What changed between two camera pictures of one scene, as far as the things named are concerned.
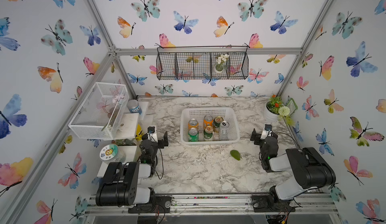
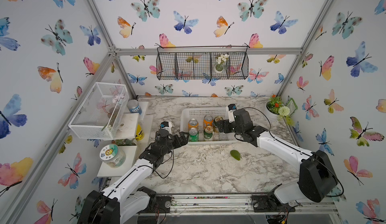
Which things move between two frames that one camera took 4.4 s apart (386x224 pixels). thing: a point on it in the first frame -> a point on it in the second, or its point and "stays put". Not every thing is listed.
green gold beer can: x=208 y=132 stays put
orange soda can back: x=208 y=120 stays put
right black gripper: x=258 y=137 -> x=226 y=123
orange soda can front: x=193 y=123 stays put
